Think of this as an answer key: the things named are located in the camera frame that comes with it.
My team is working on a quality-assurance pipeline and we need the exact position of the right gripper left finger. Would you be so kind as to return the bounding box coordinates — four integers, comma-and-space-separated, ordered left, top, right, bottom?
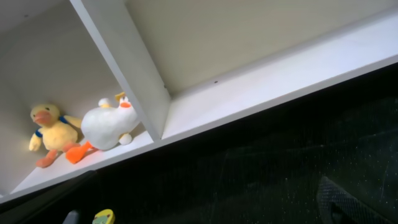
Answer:
0, 170, 98, 224

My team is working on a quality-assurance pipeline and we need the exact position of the yellow rattle drum toy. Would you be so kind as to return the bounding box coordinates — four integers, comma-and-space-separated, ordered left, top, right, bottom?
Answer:
92, 208, 116, 224

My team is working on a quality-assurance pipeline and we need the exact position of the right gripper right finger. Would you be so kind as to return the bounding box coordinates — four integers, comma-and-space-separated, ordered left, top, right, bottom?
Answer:
316, 175, 396, 224

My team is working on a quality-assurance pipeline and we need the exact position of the white plush goose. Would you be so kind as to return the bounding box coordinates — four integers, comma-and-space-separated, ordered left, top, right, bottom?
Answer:
65, 91, 141, 165

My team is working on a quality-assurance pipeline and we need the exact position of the white shelf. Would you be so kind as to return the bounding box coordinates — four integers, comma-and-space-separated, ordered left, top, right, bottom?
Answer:
0, 0, 398, 205

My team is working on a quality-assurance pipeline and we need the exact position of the yellow plush duck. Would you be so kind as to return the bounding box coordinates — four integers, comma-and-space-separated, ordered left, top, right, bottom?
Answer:
29, 103, 83, 169

